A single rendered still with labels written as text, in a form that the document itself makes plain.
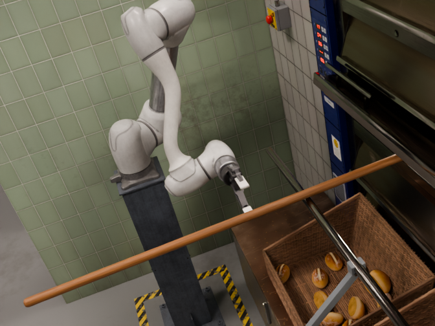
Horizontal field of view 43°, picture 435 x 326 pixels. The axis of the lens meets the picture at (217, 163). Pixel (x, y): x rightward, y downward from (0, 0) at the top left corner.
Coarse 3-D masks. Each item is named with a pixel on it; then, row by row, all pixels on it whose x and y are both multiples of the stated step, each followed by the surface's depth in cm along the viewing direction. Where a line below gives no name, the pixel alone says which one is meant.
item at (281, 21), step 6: (270, 6) 252; (282, 6) 248; (270, 12) 252; (276, 12) 247; (282, 12) 248; (288, 12) 248; (276, 18) 248; (282, 18) 249; (288, 18) 250; (270, 24) 258; (276, 24) 250; (282, 24) 250; (288, 24) 251
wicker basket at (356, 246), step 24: (360, 192) 232; (336, 216) 234; (360, 216) 234; (312, 240) 238; (360, 240) 235; (384, 240) 216; (288, 264) 241; (312, 264) 240; (384, 264) 218; (408, 264) 201; (288, 288) 232; (312, 288) 229; (360, 288) 223; (408, 288) 203; (432, 288) 189; (288, 312) 220; (312, 312) 218; (336, 312) 216; (384, 312) 189
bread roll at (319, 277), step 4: (316, 268) 231; (320, 268) 230; (316, 272) 228; (320, 272) 227; (324, 272) 229; (312, 276) 230; (316, 276) 227; (320, 276) 226; (324, 276) 227; (312, 280) 229; (316, 280) 226; (320, 280) 225; (324, 280) 226; (316, 284) 226; (320, 284) 225; (324, 284) 225; (320, 288) 227
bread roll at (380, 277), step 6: (372, 270) 215; (378, 270) 214; (372, 276) 213; (378, 276) 212; (384, 276) 212; (378, 282) 211; (384, 282) 210; (390, 282) 212; (384, 288) 210; (390, 288) 212
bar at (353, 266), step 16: (288, 176) 198; (320, 224) 175; (336, 240) 166; (352, 256) 159; (352, 272) 156; (368, 272) 153; (336, 288) 161; (368, 288) 149; (384, 304) 143; (320, 320) 164; (400, 320) 137
